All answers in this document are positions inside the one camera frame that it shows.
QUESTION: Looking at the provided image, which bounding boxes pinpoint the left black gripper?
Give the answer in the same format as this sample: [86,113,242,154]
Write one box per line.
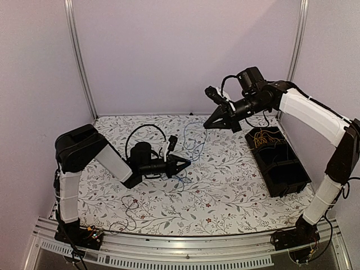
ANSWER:
[139,154,191,178]

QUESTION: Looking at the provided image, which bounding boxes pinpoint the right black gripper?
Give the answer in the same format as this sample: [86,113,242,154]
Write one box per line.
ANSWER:
[204,92,269,133]

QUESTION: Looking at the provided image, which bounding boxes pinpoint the blue cable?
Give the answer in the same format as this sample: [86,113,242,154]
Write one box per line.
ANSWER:
[181,121,210,161]

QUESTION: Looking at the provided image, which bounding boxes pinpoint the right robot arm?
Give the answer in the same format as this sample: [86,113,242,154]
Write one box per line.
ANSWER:
[204,66,359,245]

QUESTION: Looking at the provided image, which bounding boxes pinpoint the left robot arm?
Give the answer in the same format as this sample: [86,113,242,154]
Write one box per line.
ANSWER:
[53,124,192,244]

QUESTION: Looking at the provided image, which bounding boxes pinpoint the floral table mat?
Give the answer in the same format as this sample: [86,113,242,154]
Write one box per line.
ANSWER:
[78,115,313,236]

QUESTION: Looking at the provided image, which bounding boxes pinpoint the black plastic bin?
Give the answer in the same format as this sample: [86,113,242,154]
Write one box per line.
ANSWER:
[245,127,311,197]

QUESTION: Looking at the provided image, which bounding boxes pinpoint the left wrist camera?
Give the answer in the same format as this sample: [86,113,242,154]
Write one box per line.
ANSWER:
[168,135,178,151]

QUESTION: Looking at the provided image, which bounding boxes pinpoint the black cable on mat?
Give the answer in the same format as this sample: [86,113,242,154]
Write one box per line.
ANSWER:
[109,194,140,235]

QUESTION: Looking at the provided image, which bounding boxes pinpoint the aluminium front rail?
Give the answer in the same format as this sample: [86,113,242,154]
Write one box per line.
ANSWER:
[24,218,353,269]

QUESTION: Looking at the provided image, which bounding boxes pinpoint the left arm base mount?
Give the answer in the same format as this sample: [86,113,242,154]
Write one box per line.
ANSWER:
[55,219,104,250]

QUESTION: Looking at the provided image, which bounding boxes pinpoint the right aluminium frame post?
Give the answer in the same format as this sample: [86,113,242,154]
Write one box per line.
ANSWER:
[276,0,309,119]

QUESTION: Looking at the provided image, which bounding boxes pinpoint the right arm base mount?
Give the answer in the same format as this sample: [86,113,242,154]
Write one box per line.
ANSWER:
[270,219,334,265]

